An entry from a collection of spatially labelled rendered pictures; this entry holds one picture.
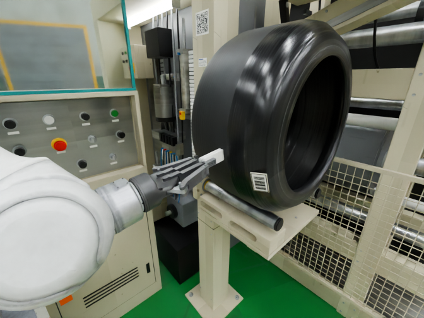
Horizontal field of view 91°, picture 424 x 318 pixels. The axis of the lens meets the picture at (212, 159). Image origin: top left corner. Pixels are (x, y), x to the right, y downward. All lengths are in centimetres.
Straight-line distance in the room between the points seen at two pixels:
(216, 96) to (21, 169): 42
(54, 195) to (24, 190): 2
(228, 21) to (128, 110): 58
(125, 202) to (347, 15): 95
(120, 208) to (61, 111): 69
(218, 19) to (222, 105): 41
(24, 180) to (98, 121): 82
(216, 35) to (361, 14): 51
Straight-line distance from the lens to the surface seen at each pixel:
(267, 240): 70
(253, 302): 162
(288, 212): 94
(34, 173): 25
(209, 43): 86
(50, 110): 102
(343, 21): 103
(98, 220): 21
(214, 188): 83
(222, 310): 156
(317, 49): 60
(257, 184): 53
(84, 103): 103
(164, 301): 163
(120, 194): 40
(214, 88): 57
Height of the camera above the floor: 132
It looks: 21 degrees down
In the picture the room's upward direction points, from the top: straight up
